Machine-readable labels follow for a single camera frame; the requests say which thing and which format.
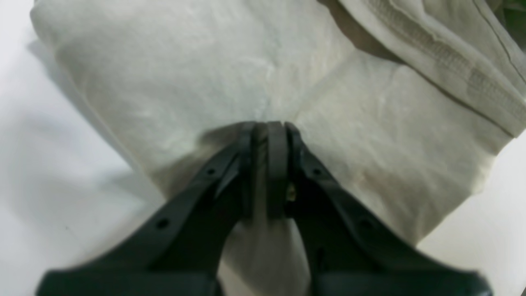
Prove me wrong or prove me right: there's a beige grey t-shirt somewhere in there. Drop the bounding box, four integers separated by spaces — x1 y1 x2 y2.
31 0 526 296

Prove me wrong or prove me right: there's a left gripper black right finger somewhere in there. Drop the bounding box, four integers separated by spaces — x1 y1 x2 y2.
265 122 493 296

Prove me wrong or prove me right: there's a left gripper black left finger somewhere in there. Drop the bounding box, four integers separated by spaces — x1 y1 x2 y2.
37 122 257 296

